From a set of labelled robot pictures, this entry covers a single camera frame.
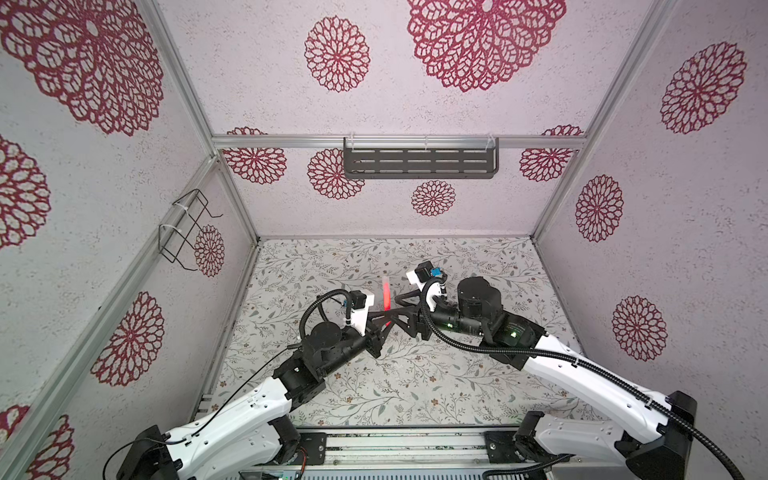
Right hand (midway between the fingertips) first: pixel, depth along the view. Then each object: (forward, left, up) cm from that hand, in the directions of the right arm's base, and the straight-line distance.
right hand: (392, 300), depth 63 cm
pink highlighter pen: (+1, +1, -1) cm, 2 cm away
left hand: (0, 0, -8) cm, 9 cm away
